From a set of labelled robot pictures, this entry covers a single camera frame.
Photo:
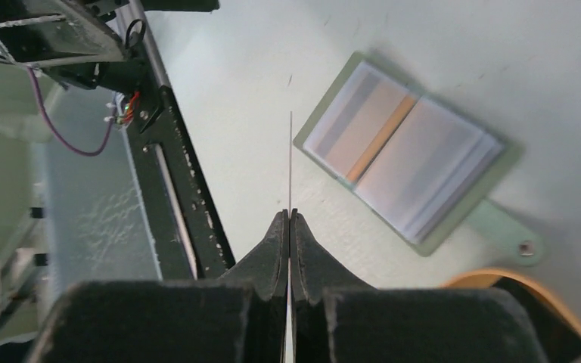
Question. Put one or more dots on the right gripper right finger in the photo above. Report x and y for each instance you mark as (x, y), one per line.
(337, 317)

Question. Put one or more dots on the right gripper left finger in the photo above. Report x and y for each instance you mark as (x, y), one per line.
(238, 317)

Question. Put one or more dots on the white VIP card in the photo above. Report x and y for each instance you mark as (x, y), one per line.
(290, 163)

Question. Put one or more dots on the orange card in holder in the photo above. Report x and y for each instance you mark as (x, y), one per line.
(358, 113)

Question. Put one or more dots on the orange plastic tray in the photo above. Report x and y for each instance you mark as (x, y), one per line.
(558, 328)

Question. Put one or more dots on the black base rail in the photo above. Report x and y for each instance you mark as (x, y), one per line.
(184, 227)

